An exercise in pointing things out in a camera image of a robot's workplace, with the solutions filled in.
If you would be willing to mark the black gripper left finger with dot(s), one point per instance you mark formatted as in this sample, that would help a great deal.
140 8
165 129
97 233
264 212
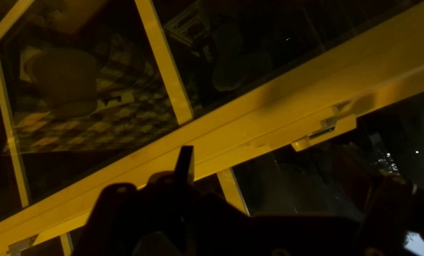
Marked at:
184 163

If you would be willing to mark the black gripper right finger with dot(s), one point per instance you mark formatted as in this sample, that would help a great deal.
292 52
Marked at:
356 182

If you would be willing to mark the white window sash behind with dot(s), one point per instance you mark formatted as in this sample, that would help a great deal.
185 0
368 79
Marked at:
232 189

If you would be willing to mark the white window latch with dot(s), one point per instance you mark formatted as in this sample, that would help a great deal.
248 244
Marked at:
323 132
20 244

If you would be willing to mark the white window sash with latches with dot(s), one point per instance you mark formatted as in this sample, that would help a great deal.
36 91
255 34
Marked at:
249 122

